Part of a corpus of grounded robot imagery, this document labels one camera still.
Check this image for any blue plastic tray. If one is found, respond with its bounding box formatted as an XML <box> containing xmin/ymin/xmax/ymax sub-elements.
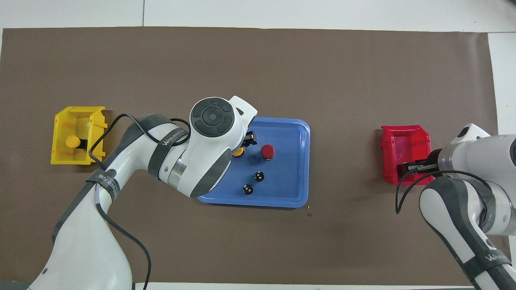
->
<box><xmin>198</xmin><ymin>117</ymin><xmax>311</xmax><ymax>209</ymax></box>

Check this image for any black velcro cable strap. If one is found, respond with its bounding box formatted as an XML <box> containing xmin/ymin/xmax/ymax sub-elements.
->
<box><xmin>85</xmin><ymin>168</ymin><xmax>121</xmax><ymax>201</ymax></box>
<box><xmin>147</xmin><ymin>125</ymin><xmax>191</xmax><ymax>178</ymax></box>
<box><xmin>460</xmin><ymin>246</ymin><xmax>513</xmax><ymax>282</ymax></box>

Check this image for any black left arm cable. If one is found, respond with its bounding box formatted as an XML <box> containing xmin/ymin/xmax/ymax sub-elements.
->
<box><xmin>89</xmin><ymin>114</ymin><xmax>192</xmax><ymax>290</ymax></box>

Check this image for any brown paper table mat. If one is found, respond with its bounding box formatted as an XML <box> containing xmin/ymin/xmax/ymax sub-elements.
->
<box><xmin>0</xmin><ymin>27</ymin><xmax>512</xmax><ymax>287</ymax></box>

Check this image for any red plastic parts bin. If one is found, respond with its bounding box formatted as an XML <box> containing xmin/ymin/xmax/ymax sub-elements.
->
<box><xmin>381</xmin><ymin>125</ymin><xmax>435</xmax><ymax>186</ymax></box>

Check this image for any yellow plastic parts bin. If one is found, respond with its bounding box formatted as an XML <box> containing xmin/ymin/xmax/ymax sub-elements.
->
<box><xmin>50</xmin><ymin>106</ymin><xmax>108</xmax><ymax>166</ymax></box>

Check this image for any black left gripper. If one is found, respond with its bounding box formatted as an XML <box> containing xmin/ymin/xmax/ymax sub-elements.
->
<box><xmin>241</xmin><ymin>130</ymin><xmax>258</xmax><ymax>148</ymax></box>

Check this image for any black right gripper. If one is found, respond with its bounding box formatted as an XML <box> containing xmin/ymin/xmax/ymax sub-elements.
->
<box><xmin>406</xmin><ymin>148</ymin><xmax>444</xmax><ymax>174</ymax></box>

